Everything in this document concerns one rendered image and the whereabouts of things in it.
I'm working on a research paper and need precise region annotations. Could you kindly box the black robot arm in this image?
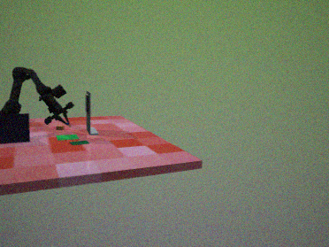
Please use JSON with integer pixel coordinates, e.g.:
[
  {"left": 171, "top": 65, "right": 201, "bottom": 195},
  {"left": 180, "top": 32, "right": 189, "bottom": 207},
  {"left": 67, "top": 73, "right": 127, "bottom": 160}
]
[{"left": 0, "top": 67, "right": 67, "bottom": 114}]

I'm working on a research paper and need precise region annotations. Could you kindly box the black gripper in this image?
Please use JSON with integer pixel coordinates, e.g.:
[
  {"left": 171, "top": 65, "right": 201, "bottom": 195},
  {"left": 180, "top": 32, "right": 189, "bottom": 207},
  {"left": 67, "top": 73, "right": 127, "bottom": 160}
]
[{"left": 44, "top": 100, "right": 74, "bottom": 126}]

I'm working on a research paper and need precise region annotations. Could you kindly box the black panel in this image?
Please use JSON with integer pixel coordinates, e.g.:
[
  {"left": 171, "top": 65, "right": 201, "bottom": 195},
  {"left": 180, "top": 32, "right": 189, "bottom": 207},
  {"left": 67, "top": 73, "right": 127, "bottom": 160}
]
[{"left": 86, "top": 91, "right": 98, "bottom": 135}]

